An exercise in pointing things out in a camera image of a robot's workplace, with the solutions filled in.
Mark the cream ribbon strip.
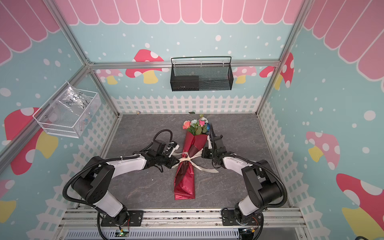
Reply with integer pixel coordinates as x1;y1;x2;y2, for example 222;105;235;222
172;150;219;174

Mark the light blue fake flower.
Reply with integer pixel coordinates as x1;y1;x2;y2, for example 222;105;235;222
187;114;209;136

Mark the pink orange fake rose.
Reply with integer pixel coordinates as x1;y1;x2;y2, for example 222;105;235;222
183;121;191;130

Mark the dark red wrapping paper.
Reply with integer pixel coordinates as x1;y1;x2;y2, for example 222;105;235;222
174;132;208;200

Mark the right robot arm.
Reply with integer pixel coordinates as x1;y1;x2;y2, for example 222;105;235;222
203;134;288;225

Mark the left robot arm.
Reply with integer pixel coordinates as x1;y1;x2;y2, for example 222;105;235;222
63;140;180;222

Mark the black box in basket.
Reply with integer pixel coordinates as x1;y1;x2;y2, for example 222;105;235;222
171;76;200;92

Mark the clear plastic bag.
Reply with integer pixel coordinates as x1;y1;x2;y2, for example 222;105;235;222
49;85;92;127

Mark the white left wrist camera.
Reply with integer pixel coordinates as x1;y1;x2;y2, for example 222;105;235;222
168;142;180;157

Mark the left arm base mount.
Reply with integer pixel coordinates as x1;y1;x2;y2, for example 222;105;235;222
101;210;144;227

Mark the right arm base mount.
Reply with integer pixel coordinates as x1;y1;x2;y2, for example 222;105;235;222
221;208;264;226

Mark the black wire mesh basket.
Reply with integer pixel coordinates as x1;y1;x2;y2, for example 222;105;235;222
171;56;234;91

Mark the white wire basket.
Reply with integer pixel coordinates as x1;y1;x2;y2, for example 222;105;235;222
33;83;102;139

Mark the aluminium corner frame post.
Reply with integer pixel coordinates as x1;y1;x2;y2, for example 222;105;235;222
44;1;120;118

